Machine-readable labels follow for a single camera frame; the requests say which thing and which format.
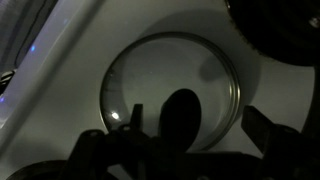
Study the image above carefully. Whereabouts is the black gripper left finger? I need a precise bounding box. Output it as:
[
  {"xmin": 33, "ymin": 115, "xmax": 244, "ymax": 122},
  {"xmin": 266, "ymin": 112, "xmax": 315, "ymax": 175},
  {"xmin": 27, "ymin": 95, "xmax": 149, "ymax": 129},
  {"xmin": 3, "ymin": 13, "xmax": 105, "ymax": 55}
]
[{"xmin": 64, "ymin": 103, "xmax": 149, "ymax": 180}]

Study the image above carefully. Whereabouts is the black frying pan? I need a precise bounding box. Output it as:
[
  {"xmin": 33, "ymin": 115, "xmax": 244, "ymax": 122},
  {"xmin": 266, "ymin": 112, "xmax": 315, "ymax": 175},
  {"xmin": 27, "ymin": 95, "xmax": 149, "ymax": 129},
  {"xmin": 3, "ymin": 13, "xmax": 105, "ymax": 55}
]
[{"xmin": 6, "ymin": 159, "xmax": 78, "ymax": 180}]

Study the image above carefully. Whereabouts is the glass lid with black knob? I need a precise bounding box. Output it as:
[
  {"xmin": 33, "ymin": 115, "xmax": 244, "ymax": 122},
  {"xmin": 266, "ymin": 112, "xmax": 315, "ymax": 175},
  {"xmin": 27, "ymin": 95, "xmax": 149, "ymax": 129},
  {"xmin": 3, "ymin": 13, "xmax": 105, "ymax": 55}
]
[{"xmin": 99, "ymin": 31, "xmax": 242, "ymax": 153}]

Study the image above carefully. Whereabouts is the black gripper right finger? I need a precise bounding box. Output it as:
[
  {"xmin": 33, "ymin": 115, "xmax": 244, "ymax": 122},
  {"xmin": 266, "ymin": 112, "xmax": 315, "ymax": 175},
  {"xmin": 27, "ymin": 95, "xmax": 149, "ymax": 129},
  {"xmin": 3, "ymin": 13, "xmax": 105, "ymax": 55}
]
[{"xmin": 241, "ymin": 105, "xmax": 320, "ymax": 180}]

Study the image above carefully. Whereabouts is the white electric stove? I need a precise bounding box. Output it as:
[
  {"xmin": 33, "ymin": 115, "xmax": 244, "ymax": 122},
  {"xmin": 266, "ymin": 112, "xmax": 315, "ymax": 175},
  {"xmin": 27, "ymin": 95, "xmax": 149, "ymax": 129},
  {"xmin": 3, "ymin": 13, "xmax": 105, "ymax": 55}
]
[{"xmin": 0, "ymin": 0, "xmax": 320, "ymax": 180}]

